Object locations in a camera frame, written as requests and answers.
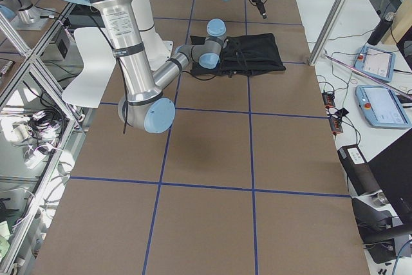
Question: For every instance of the black graphic t-shirt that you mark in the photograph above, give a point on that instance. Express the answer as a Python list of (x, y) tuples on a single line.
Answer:
[(261, 54)]

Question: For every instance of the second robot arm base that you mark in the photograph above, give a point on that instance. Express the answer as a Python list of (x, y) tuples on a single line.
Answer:
[(23, 9)]

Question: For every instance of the orange terminal block strip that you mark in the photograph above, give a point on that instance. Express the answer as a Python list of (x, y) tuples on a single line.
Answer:
[(333, 114)]

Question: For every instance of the black water bottle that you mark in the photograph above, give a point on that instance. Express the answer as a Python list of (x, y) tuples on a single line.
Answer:
[(381, 29)]

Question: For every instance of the far teach pendant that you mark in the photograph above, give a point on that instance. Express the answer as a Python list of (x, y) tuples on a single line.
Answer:
[(376, 63)]

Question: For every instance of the teach pendant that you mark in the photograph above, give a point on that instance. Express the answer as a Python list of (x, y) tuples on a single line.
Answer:
[(381, 107), (376, 63)]

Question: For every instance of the white side table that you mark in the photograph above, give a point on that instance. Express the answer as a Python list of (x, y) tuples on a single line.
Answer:
[(350, 33)]

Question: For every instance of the near teach pendant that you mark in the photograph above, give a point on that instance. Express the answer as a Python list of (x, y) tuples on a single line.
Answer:
[(381, 107)]

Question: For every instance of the dark brown box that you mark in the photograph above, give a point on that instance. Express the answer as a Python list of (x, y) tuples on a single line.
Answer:
[(359, 178)]

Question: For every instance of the black monitor stand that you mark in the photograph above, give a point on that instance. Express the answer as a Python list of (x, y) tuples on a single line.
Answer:
[(388, 236)]

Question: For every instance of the aluminium frame post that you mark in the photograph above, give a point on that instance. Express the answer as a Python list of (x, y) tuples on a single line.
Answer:
[(326, 31)]

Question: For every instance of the aluminium frame left rail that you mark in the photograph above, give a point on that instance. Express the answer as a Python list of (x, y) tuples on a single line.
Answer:
[(40, 135)]

